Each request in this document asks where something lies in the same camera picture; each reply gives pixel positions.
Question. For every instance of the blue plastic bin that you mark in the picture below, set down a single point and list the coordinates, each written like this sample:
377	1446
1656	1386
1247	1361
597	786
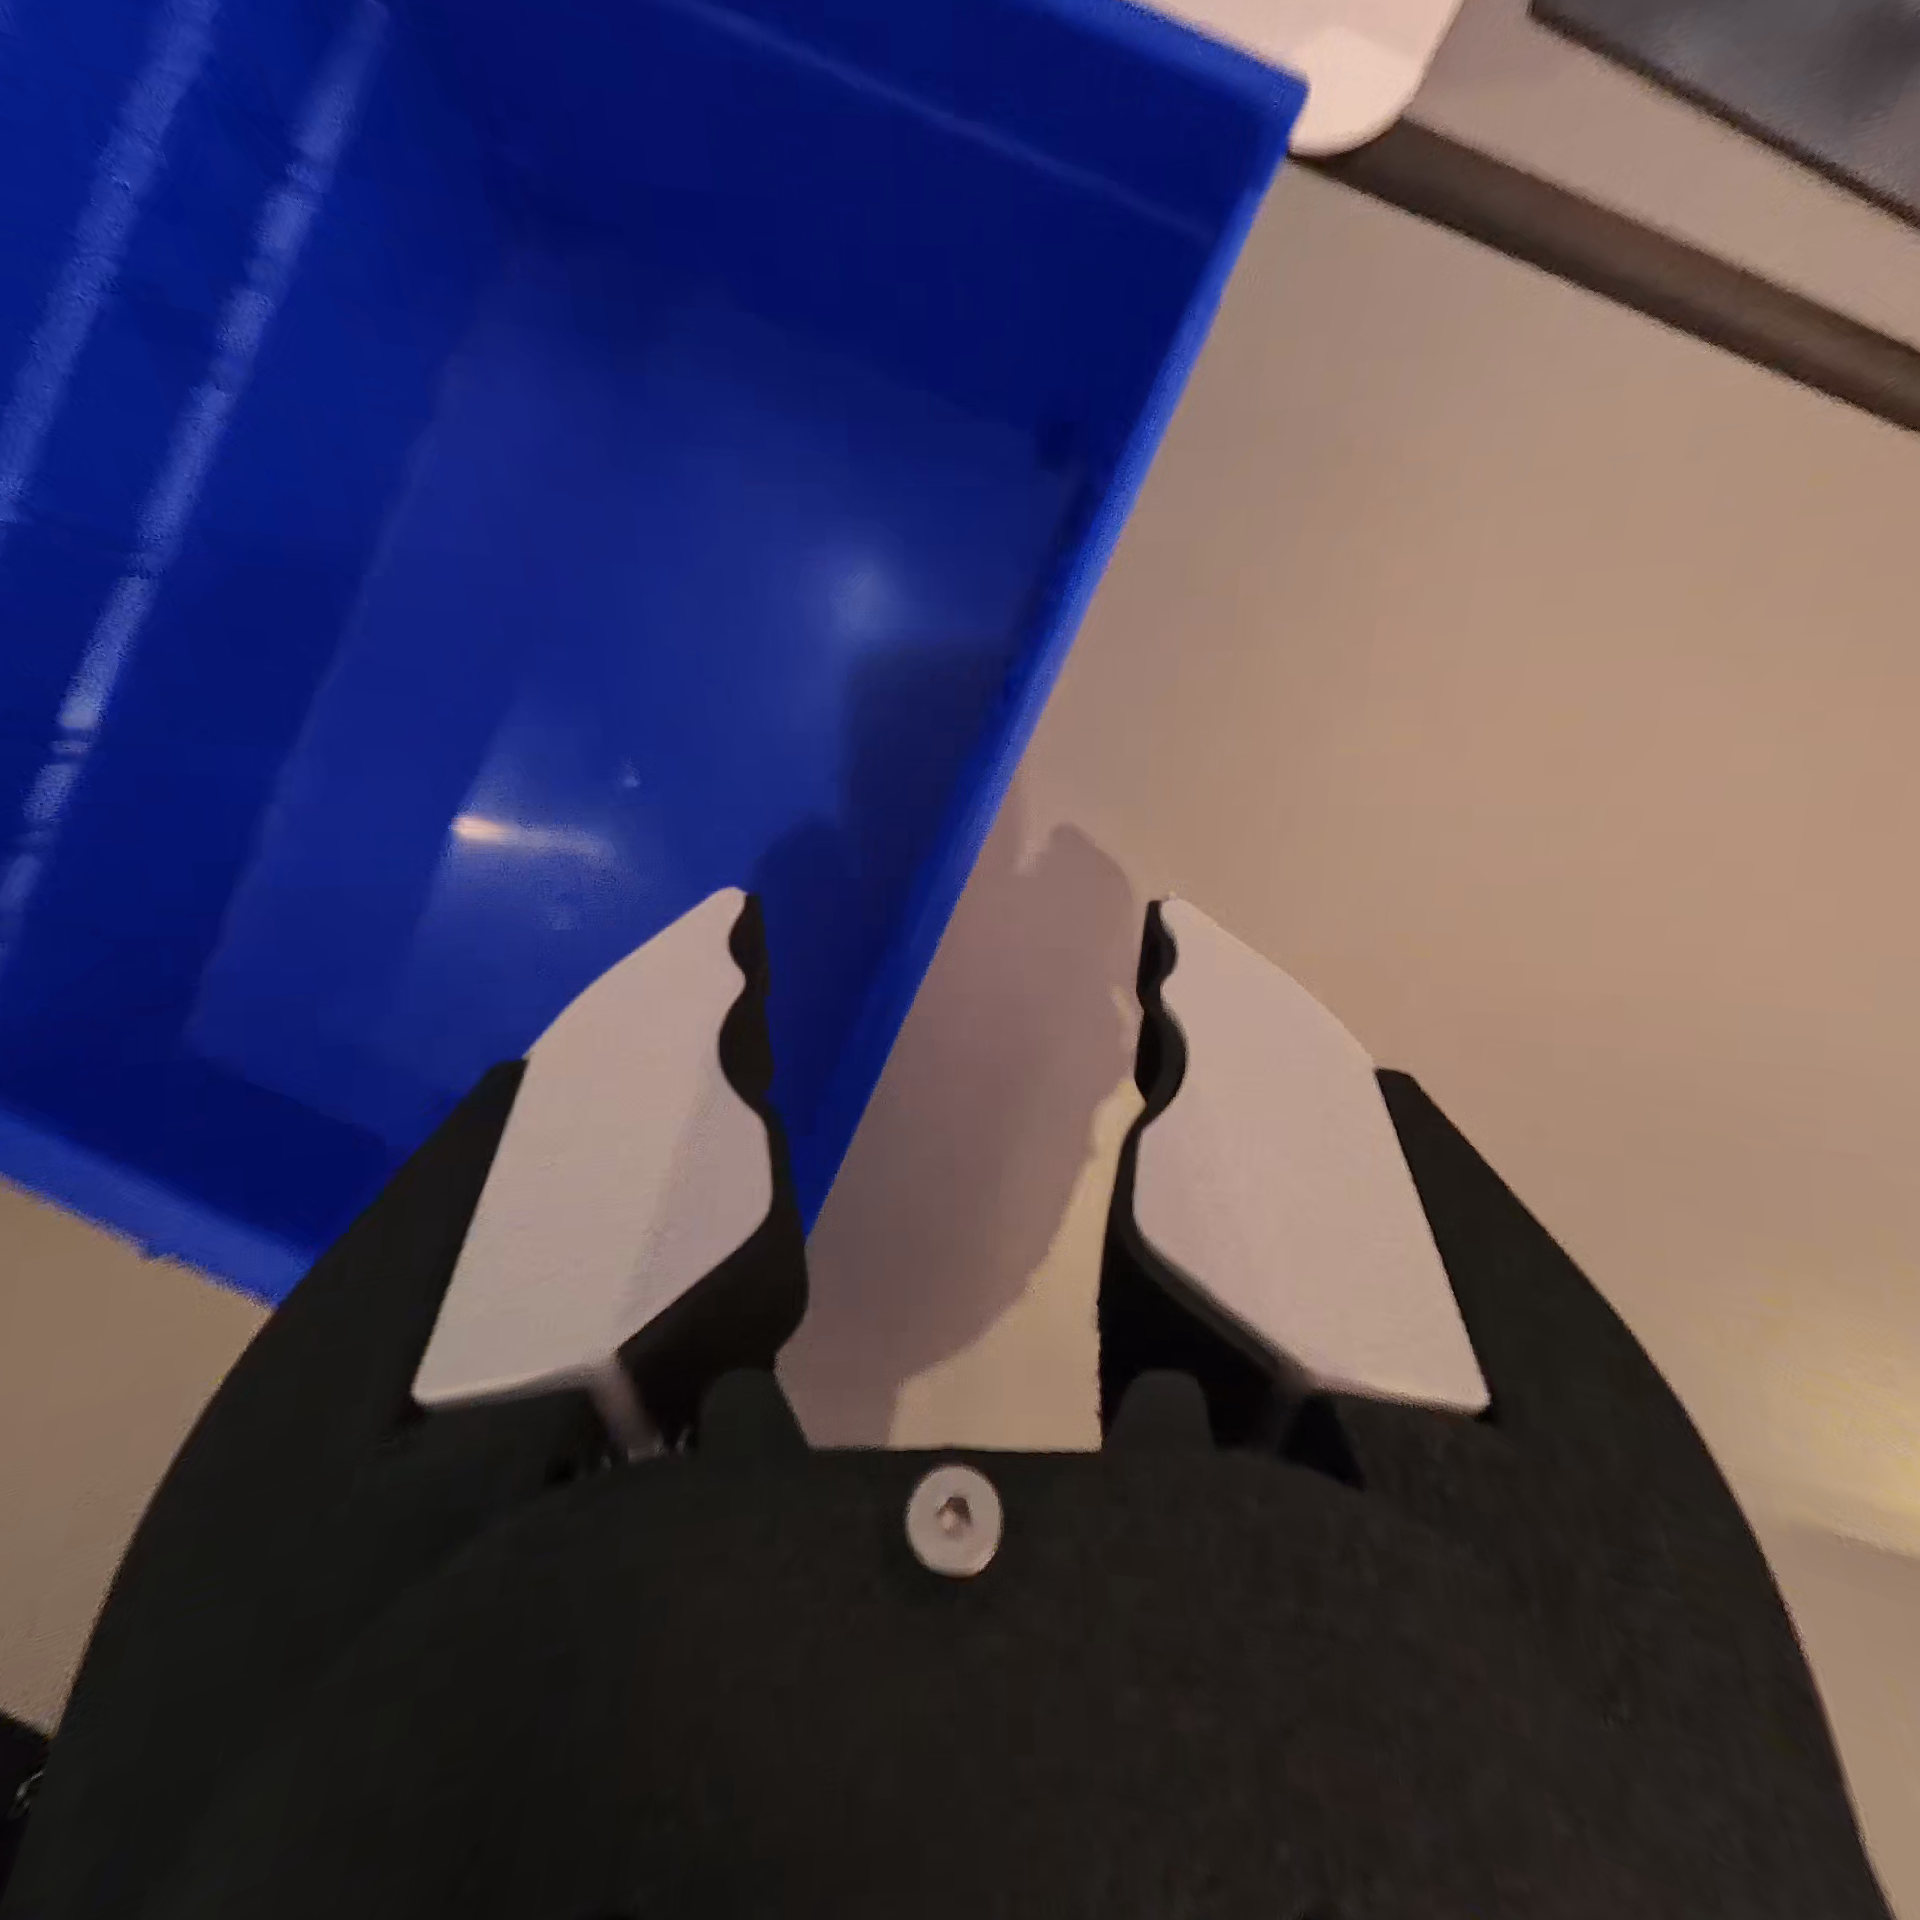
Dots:
602	601

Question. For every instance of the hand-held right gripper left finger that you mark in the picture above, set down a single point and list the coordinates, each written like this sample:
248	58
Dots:
602	1182

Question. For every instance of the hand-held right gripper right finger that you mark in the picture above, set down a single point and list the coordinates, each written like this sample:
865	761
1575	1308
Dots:
1290	1202

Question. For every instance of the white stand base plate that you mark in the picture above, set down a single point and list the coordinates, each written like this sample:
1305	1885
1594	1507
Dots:
1352	77

